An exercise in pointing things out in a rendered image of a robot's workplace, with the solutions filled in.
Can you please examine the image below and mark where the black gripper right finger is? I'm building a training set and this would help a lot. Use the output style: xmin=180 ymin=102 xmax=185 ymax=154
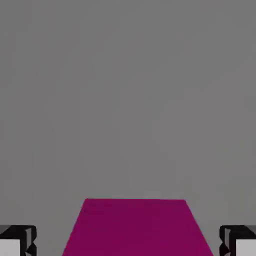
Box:
xmin=218 ymin=224 xmax=256 ymax=256

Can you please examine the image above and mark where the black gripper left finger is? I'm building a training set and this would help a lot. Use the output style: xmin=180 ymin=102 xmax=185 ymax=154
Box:
xmin=0 ymin=224 xmax=38 ymax=256

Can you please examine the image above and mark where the large magenta box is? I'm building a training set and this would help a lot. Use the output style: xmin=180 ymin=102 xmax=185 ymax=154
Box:
xmin=61 ymin=198 xmax=215 ymax=256

